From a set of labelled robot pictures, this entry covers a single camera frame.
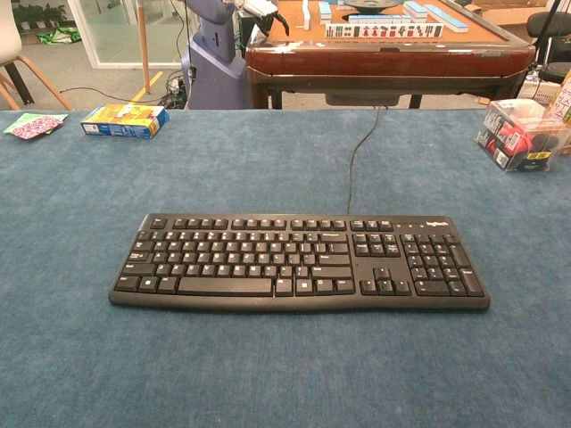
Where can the black computer keyboard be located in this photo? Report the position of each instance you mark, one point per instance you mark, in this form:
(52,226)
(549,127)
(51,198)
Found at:
(250,285)

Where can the white black background robot hand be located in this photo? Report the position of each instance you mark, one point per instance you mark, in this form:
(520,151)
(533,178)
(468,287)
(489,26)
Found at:
(263,10)

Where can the blue table cloth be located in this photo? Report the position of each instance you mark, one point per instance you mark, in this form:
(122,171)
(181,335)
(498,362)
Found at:
(285,365)

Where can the brown mahjong table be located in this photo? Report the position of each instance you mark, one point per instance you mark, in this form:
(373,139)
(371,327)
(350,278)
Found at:
(383,60)

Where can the blue yellow carton box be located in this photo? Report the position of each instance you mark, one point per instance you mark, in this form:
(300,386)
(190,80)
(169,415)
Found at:
(125,121)

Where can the stacked mahjong tiles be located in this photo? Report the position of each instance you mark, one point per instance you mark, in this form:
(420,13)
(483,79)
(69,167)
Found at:
(325,12)

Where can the face-up mahjong tile row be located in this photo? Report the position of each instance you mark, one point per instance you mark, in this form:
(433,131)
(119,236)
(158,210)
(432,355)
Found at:
(383,30)

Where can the blue-backed mahjong tile row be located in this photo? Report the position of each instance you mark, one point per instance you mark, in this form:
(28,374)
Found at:
(379,18)

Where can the wooden pole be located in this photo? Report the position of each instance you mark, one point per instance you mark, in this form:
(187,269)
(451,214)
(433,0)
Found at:
(143,49)

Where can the clear box with red contents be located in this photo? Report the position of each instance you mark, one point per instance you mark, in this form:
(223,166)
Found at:
(513,134)

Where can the long diagonal mahjong tile row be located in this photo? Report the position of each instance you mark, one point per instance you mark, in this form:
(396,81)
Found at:
(448,18)

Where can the pink patterned flat packet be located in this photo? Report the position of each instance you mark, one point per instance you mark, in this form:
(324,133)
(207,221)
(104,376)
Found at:
(35,128)

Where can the green flat packet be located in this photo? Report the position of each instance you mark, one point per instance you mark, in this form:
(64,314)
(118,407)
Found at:
(27,118)

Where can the white plastic basket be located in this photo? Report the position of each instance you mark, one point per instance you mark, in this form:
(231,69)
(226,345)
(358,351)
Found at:
(537,93)

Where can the green bag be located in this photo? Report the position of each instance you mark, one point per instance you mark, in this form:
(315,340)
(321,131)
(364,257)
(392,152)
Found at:
(58,35)

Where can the wooden chair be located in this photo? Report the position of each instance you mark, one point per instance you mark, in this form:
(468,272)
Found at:
(9,35)

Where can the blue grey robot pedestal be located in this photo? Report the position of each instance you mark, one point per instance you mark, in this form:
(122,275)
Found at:
(214,67)

